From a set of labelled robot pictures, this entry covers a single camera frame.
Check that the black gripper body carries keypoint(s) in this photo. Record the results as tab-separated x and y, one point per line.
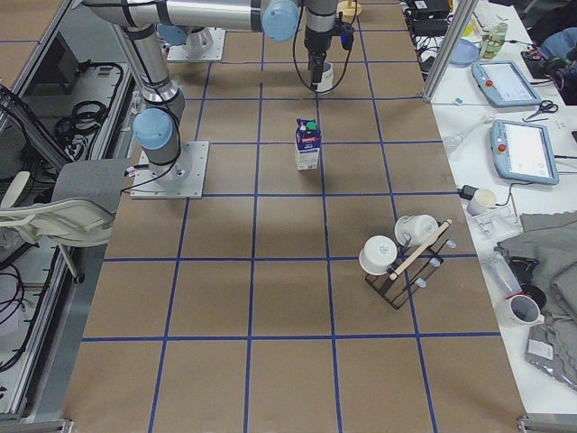
318	43

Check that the white mug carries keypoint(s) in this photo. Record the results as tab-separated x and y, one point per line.
327	79
414	230
523	310
378	254

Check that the blue white milk carton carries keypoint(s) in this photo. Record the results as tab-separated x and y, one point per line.
308	144

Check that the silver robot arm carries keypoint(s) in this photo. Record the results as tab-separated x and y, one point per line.
320	30
156	129

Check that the paper cup on desk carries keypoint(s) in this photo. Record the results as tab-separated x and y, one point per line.
482	201

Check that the light blue bowl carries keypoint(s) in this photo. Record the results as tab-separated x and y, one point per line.
464	54

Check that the green glass jar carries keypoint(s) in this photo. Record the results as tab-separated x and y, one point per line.
493	40

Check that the upper teach pendant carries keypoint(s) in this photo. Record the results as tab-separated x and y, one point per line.
504	84

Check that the teach pendant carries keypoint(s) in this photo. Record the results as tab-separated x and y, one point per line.
523	152
504	84

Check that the white mug on rack front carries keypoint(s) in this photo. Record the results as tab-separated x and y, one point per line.
378	254

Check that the lower teach pendant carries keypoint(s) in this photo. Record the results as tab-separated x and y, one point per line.
523	152

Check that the black scissors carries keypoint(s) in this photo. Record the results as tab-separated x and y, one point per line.
545	107

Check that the white office chair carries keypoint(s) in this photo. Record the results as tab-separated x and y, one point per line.
80	213

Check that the grey cloth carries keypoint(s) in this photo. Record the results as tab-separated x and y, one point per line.
551	240

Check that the clear plastic bottle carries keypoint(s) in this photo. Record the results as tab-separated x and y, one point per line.
498	269

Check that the white mug on desk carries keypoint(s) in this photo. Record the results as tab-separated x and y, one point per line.
523	310

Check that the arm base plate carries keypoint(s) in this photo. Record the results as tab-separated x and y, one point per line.
194	45
184	180

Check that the aluminium frame post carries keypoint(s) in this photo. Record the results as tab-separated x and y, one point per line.
454	33

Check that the wooden rack handle rod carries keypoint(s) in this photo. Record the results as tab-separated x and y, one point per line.
416	253

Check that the black wire mug rack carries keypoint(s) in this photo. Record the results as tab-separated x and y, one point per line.
415	277

